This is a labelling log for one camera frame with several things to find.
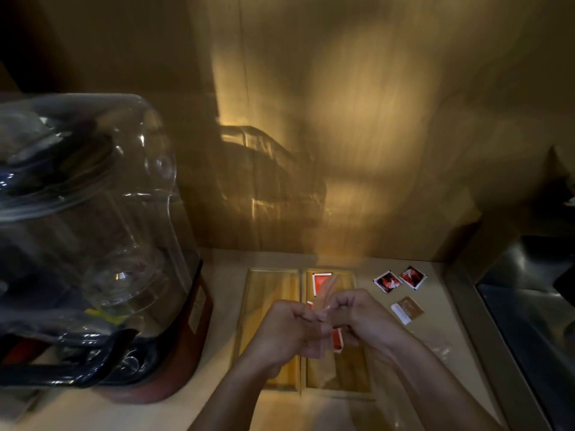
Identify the person's right hand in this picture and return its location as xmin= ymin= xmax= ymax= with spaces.
xmin=323 ymin=289 xmax=407 ymax=360

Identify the person's left hand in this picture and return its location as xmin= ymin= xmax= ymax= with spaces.
xmin=244 ymin=300 xmax=334 ymax=378

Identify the clear plastic wrapper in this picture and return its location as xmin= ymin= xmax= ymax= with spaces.
xmin=314 ymin=274 xmax=344 ymax=360

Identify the person's right forearm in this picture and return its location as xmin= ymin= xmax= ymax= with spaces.
xmin=381 ymin=331 xmax=506 ymax=431

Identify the person's left forearm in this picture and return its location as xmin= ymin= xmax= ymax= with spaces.
xmin=189 ymin=358 xmax=281 ymax=431

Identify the red black square sachet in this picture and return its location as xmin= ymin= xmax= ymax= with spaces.
xmin=373 ymin=270 xmax=403 ymax=294
xmin=399 ymin=265 xmax=428 ymax=291

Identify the wooden two-compartment tray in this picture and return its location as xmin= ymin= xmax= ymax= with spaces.
xmin=230 ymin=267 xmax=374 ymax=399

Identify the brown white sachet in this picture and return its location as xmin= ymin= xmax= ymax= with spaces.
xmin=390 ymin=296 xmax=425 ymax=326

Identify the red blender base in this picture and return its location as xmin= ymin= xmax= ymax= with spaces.
xmin=0 ymin=251 xmax=215 ymax=405

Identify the stainless steel sink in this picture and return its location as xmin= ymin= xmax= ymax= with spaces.
xmin=444 ymin=215 xmax=575 ymax=431

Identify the clear blender sound cover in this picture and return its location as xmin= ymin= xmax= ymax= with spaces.
xmin=0 ymin=92 xmax=203 ymax=388

